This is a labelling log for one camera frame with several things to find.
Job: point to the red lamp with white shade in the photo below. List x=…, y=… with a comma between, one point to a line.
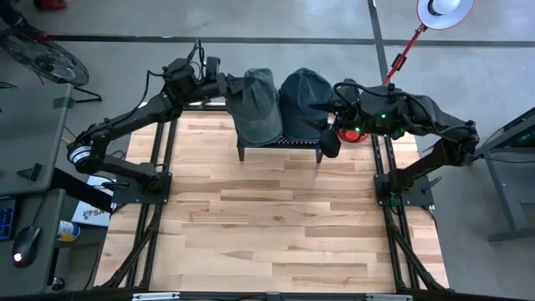
x=460, y=16

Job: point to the black tape strip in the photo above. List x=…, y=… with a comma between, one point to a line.
x=63, y=102

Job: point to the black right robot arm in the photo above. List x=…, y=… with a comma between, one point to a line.
x=430, y=115

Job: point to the black wedge stand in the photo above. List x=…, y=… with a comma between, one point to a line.
x=31, y=172

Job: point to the dark metal cart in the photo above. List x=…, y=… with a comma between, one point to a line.
x=501, y=182

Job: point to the dark blue denim cap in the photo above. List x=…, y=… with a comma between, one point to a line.
x=303, y=104

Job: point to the black floor fan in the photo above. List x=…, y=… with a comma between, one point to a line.
x=46, y=58

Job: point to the black computer mouse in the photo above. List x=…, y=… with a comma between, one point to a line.
x=27, y=242

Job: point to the silver aluminium bracket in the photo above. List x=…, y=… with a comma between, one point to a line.
x=388, y=297
x=155, y=296

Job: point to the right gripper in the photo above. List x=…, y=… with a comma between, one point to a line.
x=353, y=108

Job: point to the green washed cotton cap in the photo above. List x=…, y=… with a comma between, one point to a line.
x=257, y=117

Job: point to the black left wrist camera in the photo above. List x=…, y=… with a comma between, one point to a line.
x=213, y=67

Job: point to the grey desk top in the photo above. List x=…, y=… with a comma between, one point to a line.
x=42, y=276
x=29, y=134

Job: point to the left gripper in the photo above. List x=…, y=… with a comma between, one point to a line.
x=226, y=85

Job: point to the person's leg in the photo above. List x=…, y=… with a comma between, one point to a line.
x=16, y=21

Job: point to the white blue yellow can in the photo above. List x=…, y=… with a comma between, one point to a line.
x=67, y=231

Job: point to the small black round knob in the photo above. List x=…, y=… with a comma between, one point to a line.
x=57, y=284

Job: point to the white printed box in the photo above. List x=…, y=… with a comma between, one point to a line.
x=90, y=215

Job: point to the black perforated metal rack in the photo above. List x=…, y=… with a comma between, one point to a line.
x=301, y=145

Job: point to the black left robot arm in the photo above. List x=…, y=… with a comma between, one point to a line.
x=125, y=122

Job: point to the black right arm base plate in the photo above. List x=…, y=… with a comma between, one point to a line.
x=420, y=196

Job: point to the backlit keyboard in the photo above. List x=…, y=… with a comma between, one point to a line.
x=6, y=219

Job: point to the person's red shoe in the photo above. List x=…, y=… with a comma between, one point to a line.
x=52, y=5

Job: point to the black desk support bar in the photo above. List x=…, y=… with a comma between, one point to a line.
x=79, y=190

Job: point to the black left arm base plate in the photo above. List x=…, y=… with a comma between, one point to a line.
x=125, y=194

